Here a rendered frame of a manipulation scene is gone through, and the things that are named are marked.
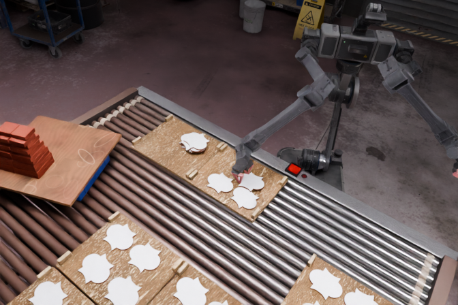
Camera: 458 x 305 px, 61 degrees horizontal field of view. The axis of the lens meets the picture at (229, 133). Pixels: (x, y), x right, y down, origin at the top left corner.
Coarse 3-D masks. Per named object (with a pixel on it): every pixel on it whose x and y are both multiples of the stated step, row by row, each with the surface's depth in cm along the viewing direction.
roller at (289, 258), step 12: (132, 156) 213; (144, 168) 209; (156, 168) 207; (168, 180) 201; (180, 192) 199; (192, 192) 196; (204, 204) 191; (228, 216) 186; (240, 228) 183; (264, 240) 177; (276, 252) 174; (288, 252) 174; (300, 264) 170
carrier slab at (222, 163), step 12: (216, 156) 215; (228, 156) 215; (204, 168) 207; (216, 168) 207; (228, 168) 208; (252, 168) 209; (264, 168) 210; (192, 180) 200; (204, 180) 200; (264, 180) 203; (276, 180) 204; (204, 192) 195; (216, 192) 195; (252, 192) 197; (264, 192) 197; (276, 192) 198; (228, 204) 190; (264, 204) 191
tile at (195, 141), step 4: (188, 136) 217; (192, 136) 218; (196, 136) 218; (200, 136) 218; (184, 140) 215; (188, 140) 215; (192, 140) 215; (196, 140) 215; (200, 140) 216; (204, 140) 216; (208, 140) 216; (188, 144) 214; (192, 144) 213; (196, 144) 213; (200, 144) 213; (204, 144) 213; (196, 148) 211; (200, 148) 211; (204, 148) 212
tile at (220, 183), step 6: (216, 174) 203; (222, 174) 203; (210, 180) 199; (216, 180) 199; (222, 180) 200; (228, 180) 200; (210, 186) 196; (216, 186) 197; (222, 186) 197; (228, 186) 197; (222, 192) 195; (228, 192) 195
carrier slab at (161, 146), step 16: (160, 128) 229; (176, 128) 230; (192, 128) 231; (144, 144) 218; (160, 144) 219; (176, 144) 219; (208, 144) 221; (160, 160) 209; (176, 160) 210; (192, 160) 211; (208, 160) 212
